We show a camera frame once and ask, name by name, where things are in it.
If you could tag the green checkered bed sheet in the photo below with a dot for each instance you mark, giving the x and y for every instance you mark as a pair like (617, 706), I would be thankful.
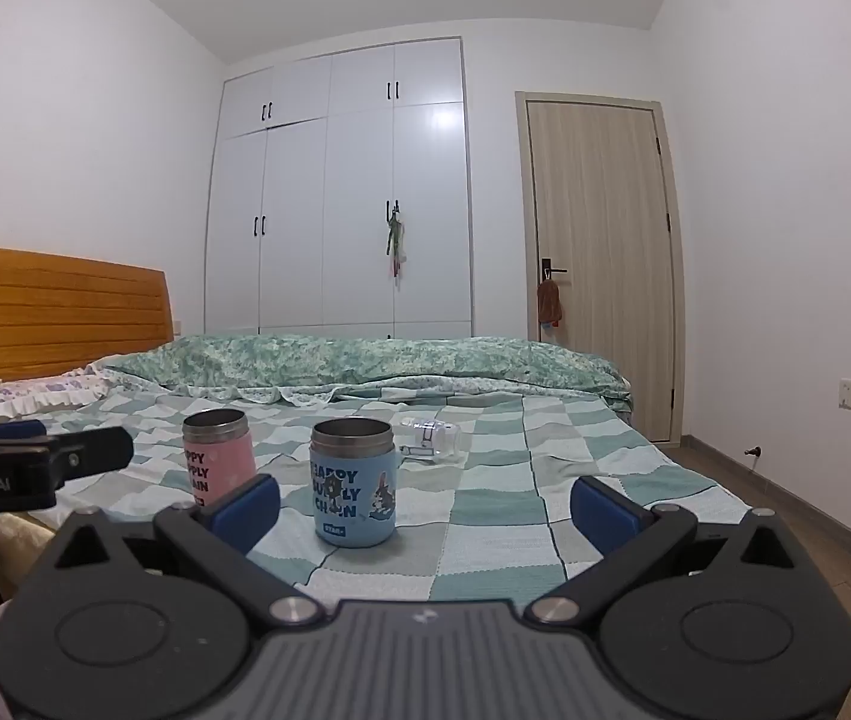
(485, 495)

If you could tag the light wooden door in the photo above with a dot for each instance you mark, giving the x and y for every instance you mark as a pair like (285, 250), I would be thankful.
(601, 255)

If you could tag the green hanging ornament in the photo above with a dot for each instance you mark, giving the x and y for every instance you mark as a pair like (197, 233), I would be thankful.
(394, 240)

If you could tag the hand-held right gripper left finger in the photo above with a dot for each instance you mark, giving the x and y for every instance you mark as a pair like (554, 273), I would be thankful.
(244, 511)

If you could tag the white wardrobe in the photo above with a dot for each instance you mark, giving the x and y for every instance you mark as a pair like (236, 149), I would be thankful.
(320, 202)

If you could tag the pink printed steel cup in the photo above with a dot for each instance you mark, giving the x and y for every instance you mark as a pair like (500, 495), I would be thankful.
(217, 461)

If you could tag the wooden bed headboard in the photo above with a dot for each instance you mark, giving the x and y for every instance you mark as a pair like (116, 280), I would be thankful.
(58, 315)

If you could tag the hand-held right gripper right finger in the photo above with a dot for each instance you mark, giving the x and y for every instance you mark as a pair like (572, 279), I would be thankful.
(603, 516)

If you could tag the brown hanging bag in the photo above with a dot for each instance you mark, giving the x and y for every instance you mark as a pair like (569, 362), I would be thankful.
(549, 301)

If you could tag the cream cloth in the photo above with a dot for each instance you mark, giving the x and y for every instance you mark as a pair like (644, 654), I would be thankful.
(17, 547)

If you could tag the green floral quilt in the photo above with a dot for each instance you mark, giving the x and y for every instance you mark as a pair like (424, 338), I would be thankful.
(365, 364)

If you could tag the blue printed steel cup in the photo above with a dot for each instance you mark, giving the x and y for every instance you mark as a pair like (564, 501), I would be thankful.
(354, 491)

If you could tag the purple floral frilled pillow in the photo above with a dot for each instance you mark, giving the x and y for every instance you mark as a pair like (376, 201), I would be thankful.
(35, 394)

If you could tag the clear plastic bottle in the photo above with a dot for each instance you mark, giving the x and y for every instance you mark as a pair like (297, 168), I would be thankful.
(434, 439)

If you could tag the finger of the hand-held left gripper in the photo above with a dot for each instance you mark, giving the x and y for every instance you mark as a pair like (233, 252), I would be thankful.
(99, 451)
(9, 430)

